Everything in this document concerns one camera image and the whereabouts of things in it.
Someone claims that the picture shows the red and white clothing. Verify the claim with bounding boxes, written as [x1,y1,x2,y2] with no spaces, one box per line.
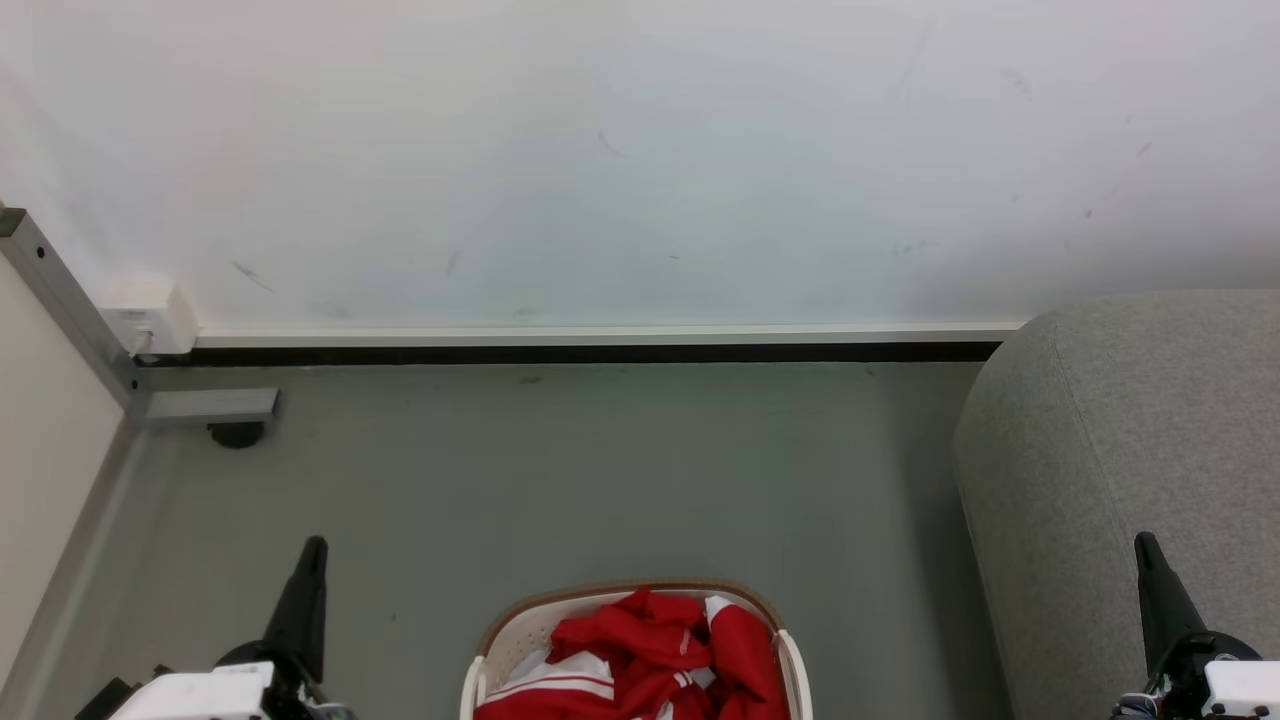
[474,589,791,720]

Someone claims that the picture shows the white laundry basket brown rim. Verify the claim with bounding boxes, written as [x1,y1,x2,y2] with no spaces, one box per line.
[459,578,814,720]

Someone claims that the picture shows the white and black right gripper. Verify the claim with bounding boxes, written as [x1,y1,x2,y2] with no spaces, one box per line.
[1134,532,1280,720]

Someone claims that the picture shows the beige partition panel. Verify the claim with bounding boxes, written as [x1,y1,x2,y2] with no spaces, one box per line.
[0,255,126,691]

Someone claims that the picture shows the white and black baseboard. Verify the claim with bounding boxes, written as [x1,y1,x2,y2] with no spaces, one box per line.
[135,321,1029,366]

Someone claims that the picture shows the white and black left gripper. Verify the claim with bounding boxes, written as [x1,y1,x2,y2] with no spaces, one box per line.
[108,536,336,720]

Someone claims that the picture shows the grey fabric seat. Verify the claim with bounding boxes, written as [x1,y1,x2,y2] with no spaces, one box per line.
[952,290,1280,720]

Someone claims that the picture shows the aluminium frame profile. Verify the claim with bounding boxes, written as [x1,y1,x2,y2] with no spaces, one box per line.
[0,207,281,429]

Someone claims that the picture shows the white plastic junction box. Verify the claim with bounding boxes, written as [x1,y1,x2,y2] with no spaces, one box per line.
[98,280,199,359]

